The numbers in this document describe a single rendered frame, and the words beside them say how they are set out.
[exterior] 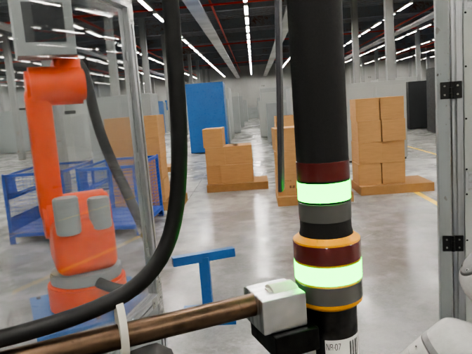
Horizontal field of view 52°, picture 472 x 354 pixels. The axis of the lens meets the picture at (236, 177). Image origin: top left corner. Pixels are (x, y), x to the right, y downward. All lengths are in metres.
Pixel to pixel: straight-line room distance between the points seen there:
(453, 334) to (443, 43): 1.37
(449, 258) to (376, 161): 6.32
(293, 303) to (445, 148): 1.86
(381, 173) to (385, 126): 0.80
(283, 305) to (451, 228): 1.95
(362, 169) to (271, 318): 8.17
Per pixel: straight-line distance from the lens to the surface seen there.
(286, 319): 0.31
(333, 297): 0.32
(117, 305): 0.28
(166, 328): 0.29
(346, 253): 0.31
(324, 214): 0.30
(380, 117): 8.45
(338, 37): 0.30
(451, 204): 2.18
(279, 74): 0.31
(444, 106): 2.12
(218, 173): 9.61
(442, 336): 1.01
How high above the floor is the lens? 1.66
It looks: 8 degrees down
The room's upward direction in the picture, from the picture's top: 5 degrees counter-clockwise
